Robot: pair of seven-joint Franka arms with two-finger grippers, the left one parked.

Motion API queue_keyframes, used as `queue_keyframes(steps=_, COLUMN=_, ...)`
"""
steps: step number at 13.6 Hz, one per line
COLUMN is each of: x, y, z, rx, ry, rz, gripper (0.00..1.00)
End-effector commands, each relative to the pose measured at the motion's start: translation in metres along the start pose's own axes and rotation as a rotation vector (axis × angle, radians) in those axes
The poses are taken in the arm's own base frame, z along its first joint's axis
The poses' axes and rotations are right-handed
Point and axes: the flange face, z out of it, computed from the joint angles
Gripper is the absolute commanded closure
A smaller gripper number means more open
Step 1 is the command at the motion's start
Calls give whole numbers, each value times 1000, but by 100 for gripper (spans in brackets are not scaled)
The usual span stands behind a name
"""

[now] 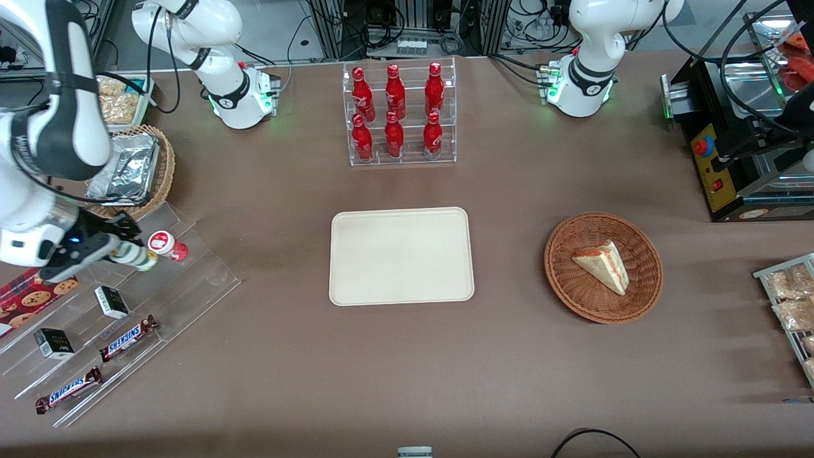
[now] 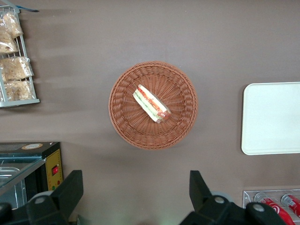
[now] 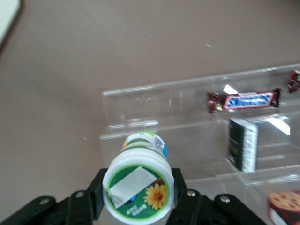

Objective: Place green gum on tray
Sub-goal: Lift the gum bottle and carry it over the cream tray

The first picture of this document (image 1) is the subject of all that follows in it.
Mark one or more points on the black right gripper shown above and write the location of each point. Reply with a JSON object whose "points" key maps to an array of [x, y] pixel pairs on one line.
{"points": [[96, 231]]}

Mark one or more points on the green yogurt drink bottle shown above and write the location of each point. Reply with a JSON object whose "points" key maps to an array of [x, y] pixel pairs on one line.
{"points": [[137, 256]]}

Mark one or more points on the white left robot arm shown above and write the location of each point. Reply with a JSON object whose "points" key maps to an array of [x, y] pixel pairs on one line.
{"points": [[591, 38]]}

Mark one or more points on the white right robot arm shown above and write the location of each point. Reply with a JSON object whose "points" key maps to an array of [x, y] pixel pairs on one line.
{"points": [[19, 191]]}

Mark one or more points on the cream plastic tray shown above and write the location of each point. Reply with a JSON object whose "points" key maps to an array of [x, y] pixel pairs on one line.
{"points": [[400, 256]]}

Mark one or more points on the tray of packaged snacks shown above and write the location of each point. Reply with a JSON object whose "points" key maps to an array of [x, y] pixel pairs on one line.
{"points": [[792, 343]]}

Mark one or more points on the red yogurt drink bottle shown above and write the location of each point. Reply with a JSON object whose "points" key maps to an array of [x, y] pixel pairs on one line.
{"points": [[166, 245]]}

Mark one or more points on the silver foil container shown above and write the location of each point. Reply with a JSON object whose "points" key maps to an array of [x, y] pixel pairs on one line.
{"points": [[137, 165]]}

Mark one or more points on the light wicker basket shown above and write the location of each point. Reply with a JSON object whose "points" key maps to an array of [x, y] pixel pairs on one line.
{"points": [[166, 172]]}

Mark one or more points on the small black box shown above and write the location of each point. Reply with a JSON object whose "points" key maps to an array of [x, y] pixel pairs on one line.
{"points": [[112, 302], [54, 343]]}

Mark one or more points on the clear acrylic stepped display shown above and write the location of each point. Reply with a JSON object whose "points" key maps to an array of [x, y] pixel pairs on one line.
{"points": [[191, 286]]}

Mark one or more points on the snickers chocolate bar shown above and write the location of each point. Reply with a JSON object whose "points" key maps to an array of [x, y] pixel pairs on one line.
{"points": [[127, 338], [68, 390]]}

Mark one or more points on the large rice cracker bag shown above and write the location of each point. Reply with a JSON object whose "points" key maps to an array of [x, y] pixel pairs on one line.
{"points": [[119, 109]]}

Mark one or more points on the white plastic snack bin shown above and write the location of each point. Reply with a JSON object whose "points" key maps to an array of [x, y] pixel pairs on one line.
{"points": [[147, 108]]}

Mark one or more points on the red plaid cookie box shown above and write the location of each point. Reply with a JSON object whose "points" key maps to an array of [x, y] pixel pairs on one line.
{"points": [[25, 300]]}

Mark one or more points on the teal snack packet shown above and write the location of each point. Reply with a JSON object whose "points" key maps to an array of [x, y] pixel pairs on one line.
{"points": [[135, 86]]}

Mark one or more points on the small rice cracker bag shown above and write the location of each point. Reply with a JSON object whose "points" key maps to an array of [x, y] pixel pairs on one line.
{"points": [[113, 86]]}

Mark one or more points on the red cola bottle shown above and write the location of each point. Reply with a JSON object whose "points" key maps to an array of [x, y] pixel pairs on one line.
{"points": [[434, 88], [362, 92], [395, 90], [432, 135], [362, 138], [393, 136]]}

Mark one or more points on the clear acrylic bottle rack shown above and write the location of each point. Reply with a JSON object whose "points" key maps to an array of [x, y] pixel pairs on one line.
{"points": [[410, 156]]}

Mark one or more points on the white power strip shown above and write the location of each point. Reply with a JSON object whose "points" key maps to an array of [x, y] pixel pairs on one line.
{"points": [[412, 46]]}

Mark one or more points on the small grey device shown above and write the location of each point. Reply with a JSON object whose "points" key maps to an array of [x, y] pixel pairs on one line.
{"points": [[414, 452]]}

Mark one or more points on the round brown wicker basket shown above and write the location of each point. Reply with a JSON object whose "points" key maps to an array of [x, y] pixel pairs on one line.
{"points": [[572, 286]]}

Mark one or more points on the wrapped sandwich wedge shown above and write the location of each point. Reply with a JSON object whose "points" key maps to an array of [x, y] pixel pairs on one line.
{"points": [[604, 266]]}

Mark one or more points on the black machine yellow panel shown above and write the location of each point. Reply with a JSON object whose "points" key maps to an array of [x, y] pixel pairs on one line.
{"points": [[715, 172]]}

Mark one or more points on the clear bag of crackers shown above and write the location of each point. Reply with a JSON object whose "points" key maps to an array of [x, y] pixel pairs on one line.
{"points": [[795, 313], [788, 282]]}

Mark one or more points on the red food packet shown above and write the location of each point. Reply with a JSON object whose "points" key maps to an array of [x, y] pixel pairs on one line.
{"points": [[800, 73]]}

